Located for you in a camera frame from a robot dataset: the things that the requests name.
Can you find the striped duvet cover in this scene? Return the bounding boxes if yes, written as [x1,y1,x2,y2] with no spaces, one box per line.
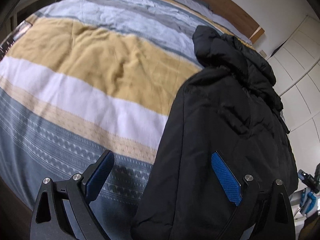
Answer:
[1,0,251,238]

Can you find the blue grey pillow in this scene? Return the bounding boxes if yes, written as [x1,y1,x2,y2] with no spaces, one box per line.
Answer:
[175,0,211,15]

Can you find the white wardrobe doors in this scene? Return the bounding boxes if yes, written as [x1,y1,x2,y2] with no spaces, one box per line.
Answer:
[266,15,320,181]

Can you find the black puffer jacket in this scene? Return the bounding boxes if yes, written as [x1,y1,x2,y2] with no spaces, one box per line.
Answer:
[131,25,298,239]

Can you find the wooden headboard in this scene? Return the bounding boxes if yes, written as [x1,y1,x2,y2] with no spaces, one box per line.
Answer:
[201,0,265,44]

